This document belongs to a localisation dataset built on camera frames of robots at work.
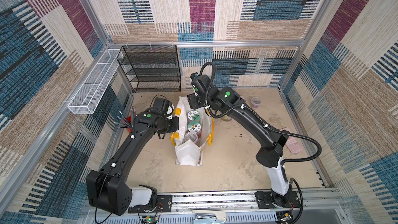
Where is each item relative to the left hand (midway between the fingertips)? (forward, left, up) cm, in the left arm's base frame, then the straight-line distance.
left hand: (179, 126), depth 80 cm
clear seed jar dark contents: (+25, -48, -11) cm, 55 cm away
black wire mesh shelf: (+46, +22, +1) cm, 52 cm away
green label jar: (+12, -7, -8) cm, 16 cm away
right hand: (+8, -10, +11) cm, 17 cm away
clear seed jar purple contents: (-3, -6, -4) cm, 8 cm away
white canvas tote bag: (+3, -8, -9) cm, 13 cm away
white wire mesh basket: (+4, +40, +16) cm, 43 cm away
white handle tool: (-37, -14, -15) cm, 42 cm away
